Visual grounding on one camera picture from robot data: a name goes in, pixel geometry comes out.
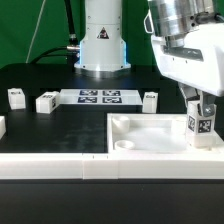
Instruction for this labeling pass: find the white fence wall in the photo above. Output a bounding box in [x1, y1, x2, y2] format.
[0, 116, 6, 140]
[0, 153, 224, 180]

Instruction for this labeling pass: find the white front fence wall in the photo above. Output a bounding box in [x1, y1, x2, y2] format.
[0, 153, 224, 180]

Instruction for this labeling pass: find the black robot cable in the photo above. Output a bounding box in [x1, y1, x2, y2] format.
[29, 0, 81, 65]

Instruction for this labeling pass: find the white square tabletop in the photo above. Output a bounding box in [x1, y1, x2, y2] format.
[107, 113, 224, 154]

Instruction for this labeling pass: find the white left fence wall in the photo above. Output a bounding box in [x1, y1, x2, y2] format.
[0, 116, 6, 140]

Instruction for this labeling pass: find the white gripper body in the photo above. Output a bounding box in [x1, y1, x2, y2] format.
[151, 31, 224, 97]

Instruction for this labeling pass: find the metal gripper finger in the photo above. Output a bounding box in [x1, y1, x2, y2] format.
[178, 83, 199, 103]
[200, 93, 215, 117]

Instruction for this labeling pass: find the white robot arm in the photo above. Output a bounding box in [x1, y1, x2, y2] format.
[75, 0, 224, 117]

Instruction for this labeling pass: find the white plate with tags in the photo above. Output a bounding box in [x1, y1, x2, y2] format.
[60, 89, 142, 105]

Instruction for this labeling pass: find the white thin cable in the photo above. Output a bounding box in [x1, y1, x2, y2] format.
[25, 0, 47, 64]

